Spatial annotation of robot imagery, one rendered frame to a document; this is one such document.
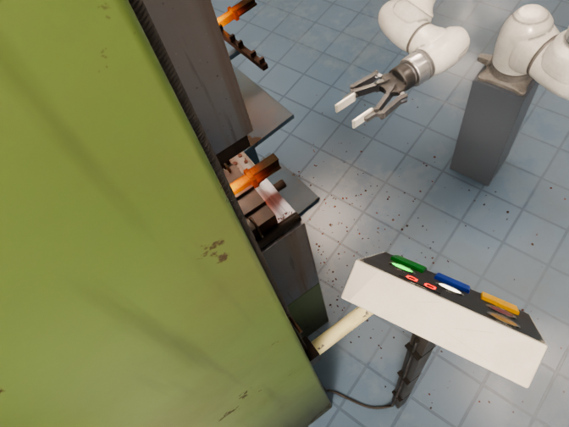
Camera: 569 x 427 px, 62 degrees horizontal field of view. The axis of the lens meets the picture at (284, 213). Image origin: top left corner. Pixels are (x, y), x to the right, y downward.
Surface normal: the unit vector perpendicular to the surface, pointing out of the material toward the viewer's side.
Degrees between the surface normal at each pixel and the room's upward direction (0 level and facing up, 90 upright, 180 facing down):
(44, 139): 90
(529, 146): 0
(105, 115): 90
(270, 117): 0
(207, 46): 90
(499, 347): 30
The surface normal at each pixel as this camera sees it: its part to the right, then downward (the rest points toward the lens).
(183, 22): 0.57, 0.67
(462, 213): -0.15, -0.48
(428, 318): -0.38, -0.02
